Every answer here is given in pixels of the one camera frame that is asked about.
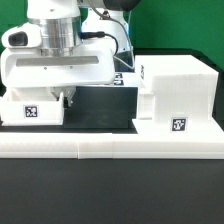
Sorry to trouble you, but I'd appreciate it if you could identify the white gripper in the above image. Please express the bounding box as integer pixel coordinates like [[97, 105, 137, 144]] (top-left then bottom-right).
[[1, 45, 115, 108]]

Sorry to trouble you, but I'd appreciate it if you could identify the white front drawer tray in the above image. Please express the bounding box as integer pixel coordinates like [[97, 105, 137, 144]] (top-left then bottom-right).
[[0, 88, 64, 126]]

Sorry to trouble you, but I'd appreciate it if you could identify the white drawer cabinet box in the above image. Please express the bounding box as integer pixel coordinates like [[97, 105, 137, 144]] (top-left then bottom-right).
[[133, 55, 221, 134]]

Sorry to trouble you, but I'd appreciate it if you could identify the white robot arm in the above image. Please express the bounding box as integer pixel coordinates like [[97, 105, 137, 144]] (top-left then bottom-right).
[[0, 0, 141, 107]]

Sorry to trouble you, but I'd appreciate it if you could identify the white fiducial marker sheet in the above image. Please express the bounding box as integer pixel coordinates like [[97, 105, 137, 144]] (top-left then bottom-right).
[[113, 72, 138, 87]]

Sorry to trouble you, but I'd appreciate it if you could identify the white L-shaped fence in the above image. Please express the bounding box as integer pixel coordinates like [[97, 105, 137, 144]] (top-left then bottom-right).
[[0, 133, 224, 159]]

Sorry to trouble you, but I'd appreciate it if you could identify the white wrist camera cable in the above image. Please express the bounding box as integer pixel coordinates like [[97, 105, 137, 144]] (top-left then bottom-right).
[[79, 0, 136, 72]]

